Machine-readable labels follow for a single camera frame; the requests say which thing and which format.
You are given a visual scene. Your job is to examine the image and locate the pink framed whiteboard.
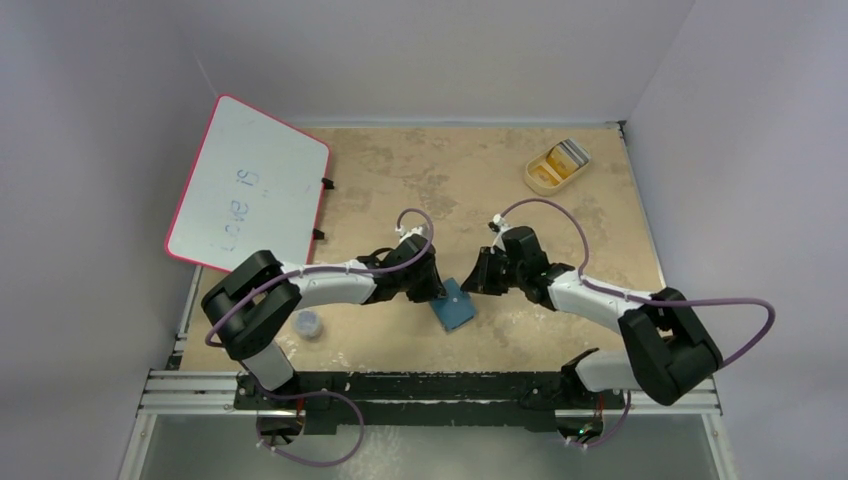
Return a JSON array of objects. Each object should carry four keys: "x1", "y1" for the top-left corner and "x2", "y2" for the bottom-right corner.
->
[{"x1": 164, "y1": 94, "x2": 331, "y2": 272}]

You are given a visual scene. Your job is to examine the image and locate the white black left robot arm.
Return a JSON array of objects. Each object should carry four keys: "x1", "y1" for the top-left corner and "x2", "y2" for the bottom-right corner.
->
[{"x1": 201, "y1": 233, "x2": 448, "y2": 409}]

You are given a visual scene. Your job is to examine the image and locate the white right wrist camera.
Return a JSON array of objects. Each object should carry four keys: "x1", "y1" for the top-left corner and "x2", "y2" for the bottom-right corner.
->
[{"x1": 488, "y1": 214, "x2": 511, "y2": 251}]

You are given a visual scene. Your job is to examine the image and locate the stack of cards in tray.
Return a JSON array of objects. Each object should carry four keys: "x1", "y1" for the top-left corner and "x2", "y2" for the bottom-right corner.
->
[{"x1": 533, "y1": 139, "x2": 591, "y2": 187}]

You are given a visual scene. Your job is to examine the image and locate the cream oval card tray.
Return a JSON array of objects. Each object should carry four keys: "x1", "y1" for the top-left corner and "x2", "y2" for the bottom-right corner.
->
[{"x1": 523, "y1": 138, "x2": 593, "y2": 197}]

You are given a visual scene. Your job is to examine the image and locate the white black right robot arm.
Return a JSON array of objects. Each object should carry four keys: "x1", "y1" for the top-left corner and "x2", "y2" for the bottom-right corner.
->
[{"x1": 461, "y1": 226, "x2": 723, "y2": 407}]

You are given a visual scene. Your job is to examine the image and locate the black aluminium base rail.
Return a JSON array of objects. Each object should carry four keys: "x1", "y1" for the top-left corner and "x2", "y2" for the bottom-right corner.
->
[{"x1": 135, "y1": 367, "x2": 723, "y2": 439}]

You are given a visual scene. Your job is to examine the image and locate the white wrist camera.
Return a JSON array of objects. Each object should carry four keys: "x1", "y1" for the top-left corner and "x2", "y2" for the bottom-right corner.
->
[
  {"x1": 395, "y1": 224, "x2": 431, "y2": 242},
  {"x1": 488, "y1": 214, "x2": 511, "y2": 251}
]

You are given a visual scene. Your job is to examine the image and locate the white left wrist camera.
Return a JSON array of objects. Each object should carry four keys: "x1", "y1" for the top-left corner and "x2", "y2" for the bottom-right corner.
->
[{"x1": 395, "y1": 224, "x2": 431, "y2": 242}]

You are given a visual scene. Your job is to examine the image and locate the blue leather card holder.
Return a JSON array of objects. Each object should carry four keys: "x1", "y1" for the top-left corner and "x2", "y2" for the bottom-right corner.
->
[{"x1": 428, "y1": 278, "x2": 477, "y2": 333}]

